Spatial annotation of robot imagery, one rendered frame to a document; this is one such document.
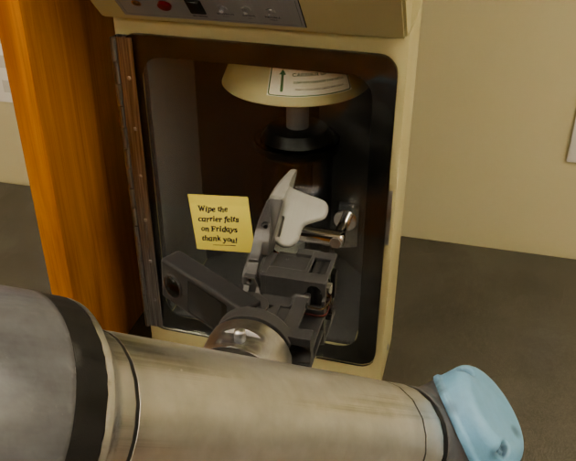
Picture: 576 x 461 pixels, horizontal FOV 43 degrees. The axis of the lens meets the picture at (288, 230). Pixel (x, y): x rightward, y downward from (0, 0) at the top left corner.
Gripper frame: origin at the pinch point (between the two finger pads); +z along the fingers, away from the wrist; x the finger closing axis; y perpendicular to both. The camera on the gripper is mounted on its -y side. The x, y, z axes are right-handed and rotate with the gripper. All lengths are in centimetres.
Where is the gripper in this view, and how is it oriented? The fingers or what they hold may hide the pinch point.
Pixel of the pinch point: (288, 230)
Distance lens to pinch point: 79.9
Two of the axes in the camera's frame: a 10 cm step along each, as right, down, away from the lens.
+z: 2.6, -5.0, 8.3
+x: 0.0, -8.6, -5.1
